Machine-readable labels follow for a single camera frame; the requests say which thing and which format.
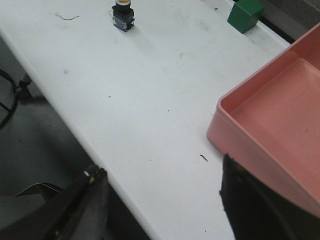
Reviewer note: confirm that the green cube block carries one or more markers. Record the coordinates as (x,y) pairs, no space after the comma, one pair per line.
(245,14)

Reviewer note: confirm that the yellow push button switch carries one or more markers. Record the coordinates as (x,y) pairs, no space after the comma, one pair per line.
(123,15)

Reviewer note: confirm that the table leg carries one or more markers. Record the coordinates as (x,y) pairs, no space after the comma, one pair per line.
(22,90)

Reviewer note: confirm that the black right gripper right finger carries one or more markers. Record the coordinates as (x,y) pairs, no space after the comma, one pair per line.
(256,212)

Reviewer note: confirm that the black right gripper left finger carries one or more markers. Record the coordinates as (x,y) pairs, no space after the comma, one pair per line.
(79,212)

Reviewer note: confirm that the pink plastic bin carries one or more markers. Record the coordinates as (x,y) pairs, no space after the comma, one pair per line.
(270,123)

